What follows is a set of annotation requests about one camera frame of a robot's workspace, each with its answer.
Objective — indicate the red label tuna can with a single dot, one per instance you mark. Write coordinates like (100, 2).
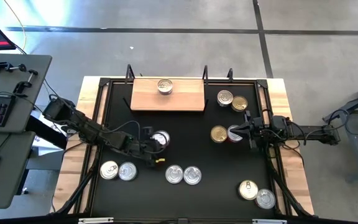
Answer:
(232, 137)
(163, 137)
(265, 198)

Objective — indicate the green label can gold lid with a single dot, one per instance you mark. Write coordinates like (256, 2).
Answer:
(218, 134)

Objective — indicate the can white label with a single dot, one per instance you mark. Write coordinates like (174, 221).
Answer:
(248, 189)

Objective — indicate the black desk leg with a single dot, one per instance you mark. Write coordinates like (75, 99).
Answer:
(47, 133)

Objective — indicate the black metal stand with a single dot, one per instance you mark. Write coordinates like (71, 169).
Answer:
(229, 75)

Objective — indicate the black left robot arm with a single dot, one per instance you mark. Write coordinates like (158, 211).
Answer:
(85, 126)

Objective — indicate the yellow gripper tag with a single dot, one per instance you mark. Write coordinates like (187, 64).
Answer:
(160, 160)

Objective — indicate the black desk clamp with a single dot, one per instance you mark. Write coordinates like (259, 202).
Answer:
(25, 83)
(2, 66)

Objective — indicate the blue label can gold lid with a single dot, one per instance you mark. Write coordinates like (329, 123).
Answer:
(239, 103)

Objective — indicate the green label seafood can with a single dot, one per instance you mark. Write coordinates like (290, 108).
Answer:
(192, 175)
(127, 171)

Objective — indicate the white metal bracket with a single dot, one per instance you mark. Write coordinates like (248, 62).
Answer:
(269, 221)
(95, 220)

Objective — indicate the wooden shelf board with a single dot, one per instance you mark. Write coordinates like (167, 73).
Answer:
(148, 99)

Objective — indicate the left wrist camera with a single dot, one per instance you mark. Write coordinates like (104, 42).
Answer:
(148, 131)

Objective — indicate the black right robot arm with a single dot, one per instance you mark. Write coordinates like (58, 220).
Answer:
(309, 130)

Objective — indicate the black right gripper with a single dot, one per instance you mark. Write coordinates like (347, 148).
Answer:
(261, 133)

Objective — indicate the grey desk surface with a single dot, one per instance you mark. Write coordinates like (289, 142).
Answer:
(11, 77)
(8, 186)

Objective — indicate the black table mat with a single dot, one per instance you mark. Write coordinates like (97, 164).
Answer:
(197, 149)

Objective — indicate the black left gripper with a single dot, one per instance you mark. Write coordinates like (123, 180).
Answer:
(146, 149)

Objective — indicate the red albacore tuna can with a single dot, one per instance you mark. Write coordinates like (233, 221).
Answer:
(174, 174)

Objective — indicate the blue label seafood can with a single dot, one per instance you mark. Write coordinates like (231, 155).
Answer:
(165, 86)
(225, 98)

